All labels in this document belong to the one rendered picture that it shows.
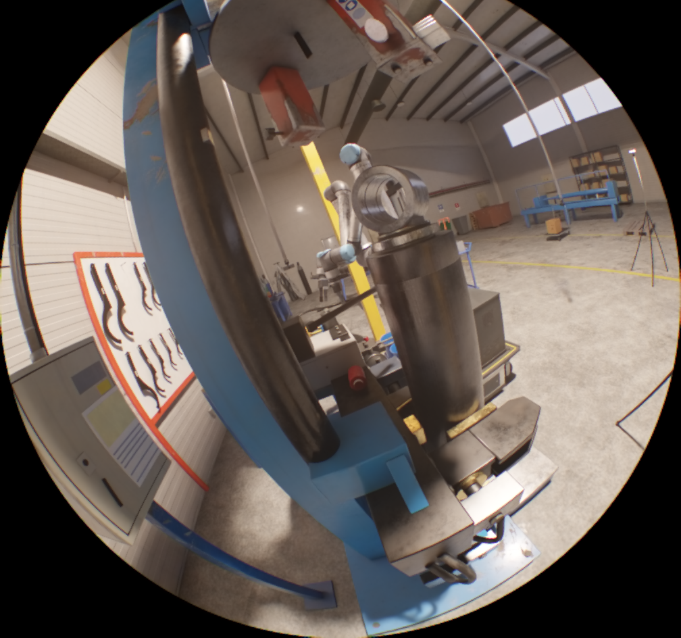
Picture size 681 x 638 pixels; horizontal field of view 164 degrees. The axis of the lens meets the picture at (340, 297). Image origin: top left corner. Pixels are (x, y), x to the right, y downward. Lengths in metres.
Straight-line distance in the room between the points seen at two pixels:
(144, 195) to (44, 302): 1.59
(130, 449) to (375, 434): 0.57
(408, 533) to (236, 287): 0.47
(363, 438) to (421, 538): 0.22
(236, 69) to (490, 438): 1.20
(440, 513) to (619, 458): 1.57
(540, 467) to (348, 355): 1.27
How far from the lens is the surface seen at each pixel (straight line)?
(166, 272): 0.51
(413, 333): 0.51
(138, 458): 0.69
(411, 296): 0.47
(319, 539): 1.78
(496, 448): 0.62
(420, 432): 0.73
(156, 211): 0.54
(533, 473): 1.56
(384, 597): 1.44
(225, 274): 0.33
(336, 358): 0.87
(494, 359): 2.02
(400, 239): 0.48
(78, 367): 0.65
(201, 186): 0.36
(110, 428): 0.66
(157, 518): 0.80
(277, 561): 1.86
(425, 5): 5.89
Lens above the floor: 1.51
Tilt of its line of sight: 11 degrees down
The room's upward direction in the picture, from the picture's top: 21 degrees counter-clockwise
